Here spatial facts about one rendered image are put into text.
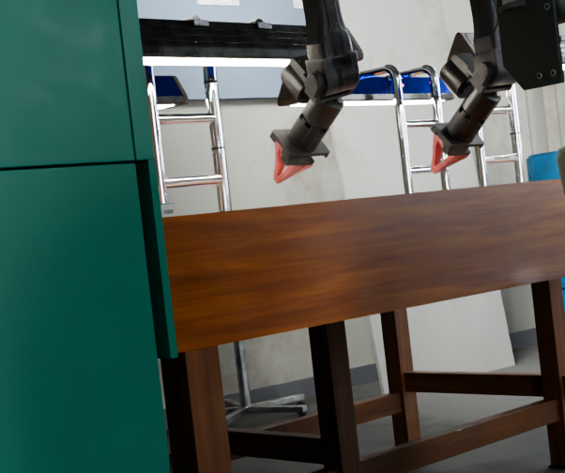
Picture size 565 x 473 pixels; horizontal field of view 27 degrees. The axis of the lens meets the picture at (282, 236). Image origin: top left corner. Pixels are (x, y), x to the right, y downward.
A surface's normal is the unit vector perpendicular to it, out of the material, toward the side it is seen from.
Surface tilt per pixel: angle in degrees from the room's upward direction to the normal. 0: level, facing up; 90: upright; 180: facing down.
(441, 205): 90
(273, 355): 90
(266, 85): 90
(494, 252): 90
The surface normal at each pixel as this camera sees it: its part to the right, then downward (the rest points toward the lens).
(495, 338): 0.60, -0.18
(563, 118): -0.78, 0.10
